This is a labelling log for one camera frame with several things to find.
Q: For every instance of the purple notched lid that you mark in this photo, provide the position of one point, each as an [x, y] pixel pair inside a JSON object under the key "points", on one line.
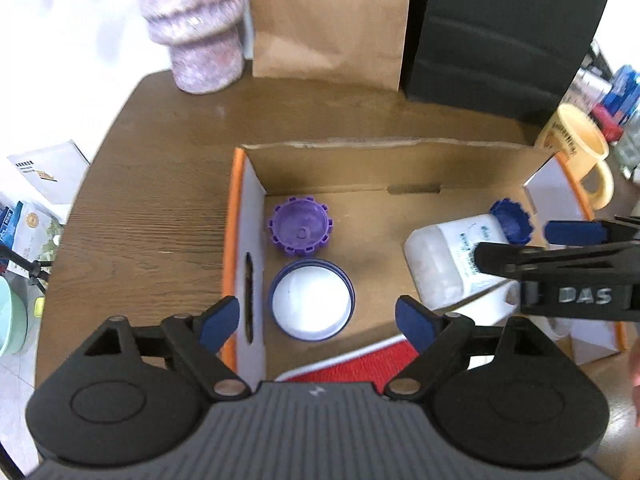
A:
{"points": [[300, 227]]}

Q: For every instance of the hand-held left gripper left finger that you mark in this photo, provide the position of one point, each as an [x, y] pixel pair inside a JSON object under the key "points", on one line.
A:
{"points": [[220, 321]]}

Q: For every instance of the blue lid white inside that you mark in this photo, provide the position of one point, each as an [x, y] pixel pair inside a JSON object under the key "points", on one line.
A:
{"points": [[311, 300]]}

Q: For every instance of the pale green basin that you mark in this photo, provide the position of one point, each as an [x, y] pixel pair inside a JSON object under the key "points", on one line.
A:
{"points": [[9, 317]]}

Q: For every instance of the blue drink can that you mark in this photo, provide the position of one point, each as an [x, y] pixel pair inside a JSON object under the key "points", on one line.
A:
{"points": [[624, 92]]}

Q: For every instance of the red cardboard box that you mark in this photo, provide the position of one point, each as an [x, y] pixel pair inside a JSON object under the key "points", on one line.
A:
{"points": [[380, 240]]}

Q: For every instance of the clear container black lid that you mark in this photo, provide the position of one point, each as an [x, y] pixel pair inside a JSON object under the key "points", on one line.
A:
{"points": [[590, 87]]}

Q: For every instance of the brown paper bag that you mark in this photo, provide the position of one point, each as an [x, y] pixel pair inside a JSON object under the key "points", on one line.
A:
{"points": [[330, 15]]}

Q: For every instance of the black paper bag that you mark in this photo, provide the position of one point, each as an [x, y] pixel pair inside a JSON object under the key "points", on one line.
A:
{"points": [[505, 35]]}

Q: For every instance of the white lint brush red pad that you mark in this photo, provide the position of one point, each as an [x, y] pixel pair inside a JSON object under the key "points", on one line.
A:
{"points": [[365, 366]]}

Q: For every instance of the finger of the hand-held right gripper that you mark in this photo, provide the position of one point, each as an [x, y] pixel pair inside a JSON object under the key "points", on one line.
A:
{"points": [[530, 260], [575, 231]]}

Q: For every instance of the yellow mug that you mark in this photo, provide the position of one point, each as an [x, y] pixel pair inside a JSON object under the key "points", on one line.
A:
{"points": [[582, 147]]}

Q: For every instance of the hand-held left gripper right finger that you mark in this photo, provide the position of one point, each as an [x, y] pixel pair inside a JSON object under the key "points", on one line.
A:
{"points": [[416, 322]]}

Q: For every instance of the white bottle with blue cap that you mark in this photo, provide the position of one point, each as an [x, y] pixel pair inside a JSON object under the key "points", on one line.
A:
{"points": [[450, 255]]}

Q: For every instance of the blue printed packet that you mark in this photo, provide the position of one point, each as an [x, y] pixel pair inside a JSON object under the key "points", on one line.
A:
{"points": [[32, 235]]}

